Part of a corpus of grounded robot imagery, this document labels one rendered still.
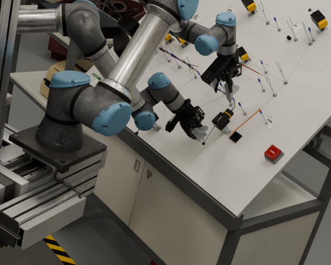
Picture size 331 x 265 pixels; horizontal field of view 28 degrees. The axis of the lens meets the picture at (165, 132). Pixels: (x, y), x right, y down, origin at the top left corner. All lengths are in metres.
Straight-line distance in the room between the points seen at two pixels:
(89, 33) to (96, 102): 0.40
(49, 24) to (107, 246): 1.62
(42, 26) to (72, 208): 0.72
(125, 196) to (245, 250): 0.68
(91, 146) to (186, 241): 0.87
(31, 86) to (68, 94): 1.73
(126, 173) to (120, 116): 1.16
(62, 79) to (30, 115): 2.90
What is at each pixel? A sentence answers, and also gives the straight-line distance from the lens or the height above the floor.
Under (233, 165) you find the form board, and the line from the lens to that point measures 2.65.
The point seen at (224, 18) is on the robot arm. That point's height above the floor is 1.55.
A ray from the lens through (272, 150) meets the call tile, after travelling 2.59.
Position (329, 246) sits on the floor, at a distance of 4.33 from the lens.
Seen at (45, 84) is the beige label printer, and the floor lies 0.73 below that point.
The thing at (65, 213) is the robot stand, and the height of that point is 1.06.
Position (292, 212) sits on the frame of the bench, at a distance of 2.85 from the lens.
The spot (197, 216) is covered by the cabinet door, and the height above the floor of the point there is 0.72.
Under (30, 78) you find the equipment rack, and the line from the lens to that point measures 3.80.
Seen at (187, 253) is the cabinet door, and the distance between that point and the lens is 2.84.
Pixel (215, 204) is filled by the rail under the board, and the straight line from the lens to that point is 2.59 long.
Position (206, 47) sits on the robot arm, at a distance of 2.35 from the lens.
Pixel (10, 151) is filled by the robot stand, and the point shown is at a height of 1.07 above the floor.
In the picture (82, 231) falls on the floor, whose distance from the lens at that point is 3.74.
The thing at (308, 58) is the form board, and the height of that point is 1.38.
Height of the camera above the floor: 2.15
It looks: 25 degrees down
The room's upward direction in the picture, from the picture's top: 15 degrees clockwise
